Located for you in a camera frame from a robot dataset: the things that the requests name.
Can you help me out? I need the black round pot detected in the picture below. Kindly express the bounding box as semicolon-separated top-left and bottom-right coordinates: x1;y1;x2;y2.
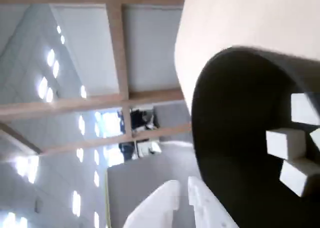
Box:
190;46;320;228

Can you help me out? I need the wooden frame partition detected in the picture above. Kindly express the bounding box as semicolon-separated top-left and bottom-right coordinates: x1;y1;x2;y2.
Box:
0;0;194;156

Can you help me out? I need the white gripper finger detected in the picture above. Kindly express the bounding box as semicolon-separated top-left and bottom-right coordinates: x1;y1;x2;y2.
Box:
187;176;241;228
123;179;182;228

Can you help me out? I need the white cube block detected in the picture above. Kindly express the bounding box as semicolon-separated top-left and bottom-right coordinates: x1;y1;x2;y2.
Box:
309;128;320;149
290;92;320;126
265;127;307;161
278;157;320;198

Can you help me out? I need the grey partition panel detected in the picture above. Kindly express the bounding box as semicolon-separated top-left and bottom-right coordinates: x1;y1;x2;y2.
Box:
106;140;194;228

